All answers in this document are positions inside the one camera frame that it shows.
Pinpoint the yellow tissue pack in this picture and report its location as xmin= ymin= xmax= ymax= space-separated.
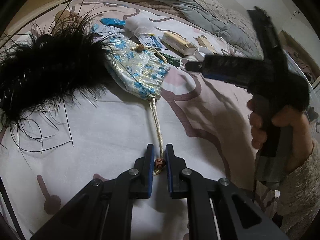
xmin=161 ymin=31 xmax=197 ymax=56

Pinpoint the blue floral brocade pouch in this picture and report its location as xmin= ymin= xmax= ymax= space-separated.
xmin=107 ymin=34 xmax=170 ymax=175

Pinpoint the black feather duster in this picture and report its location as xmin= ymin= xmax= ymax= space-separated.
xmin=1 ymin=12 xmax=113 ymax=147

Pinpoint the knitted beige sleeve forearm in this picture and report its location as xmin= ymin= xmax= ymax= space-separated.
xmin=277 ymin=140 xmax=319 ymax=239

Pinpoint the person right hand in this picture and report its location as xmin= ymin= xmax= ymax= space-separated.
xmin=247 ymin=99 xmax=313 ymax=173

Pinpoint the small wooden block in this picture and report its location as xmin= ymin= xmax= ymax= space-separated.
xmin=196 ymin=35 xmax=217 ymax=54

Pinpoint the blue white wipes packet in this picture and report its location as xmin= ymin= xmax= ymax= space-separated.
xmin=137 ymin=34 xmax=166 ymax=50

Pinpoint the grey beige quilt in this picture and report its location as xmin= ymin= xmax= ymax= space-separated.
xmin=120 ymin=0 xmax=263 ymax=59

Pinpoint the white crumpled cloth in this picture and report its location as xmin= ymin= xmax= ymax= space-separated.
xmin=125 ymin=17 xmax=156 ymax=36

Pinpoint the small blue sachet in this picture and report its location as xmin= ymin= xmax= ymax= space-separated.
xmin=100 ymin=18 xmax=125 ymax=27

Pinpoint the rope wrapped cardboard tube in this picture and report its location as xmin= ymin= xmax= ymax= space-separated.
xmin=54 ymin=10 xmax=77 ymax=30

